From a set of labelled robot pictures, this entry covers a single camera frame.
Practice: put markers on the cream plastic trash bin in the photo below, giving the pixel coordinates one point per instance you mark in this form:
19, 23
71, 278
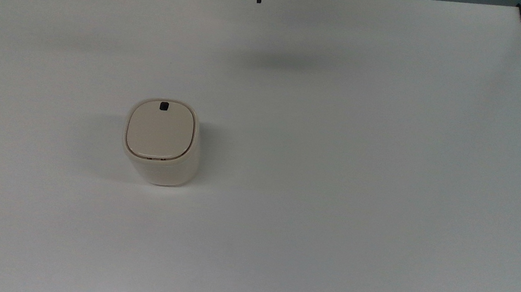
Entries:
165, 172

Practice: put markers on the black bin push button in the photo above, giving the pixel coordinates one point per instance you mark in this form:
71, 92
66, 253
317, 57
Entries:
164, 106

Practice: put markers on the beige trash bin lid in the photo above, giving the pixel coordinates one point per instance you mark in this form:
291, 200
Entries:
160, 130

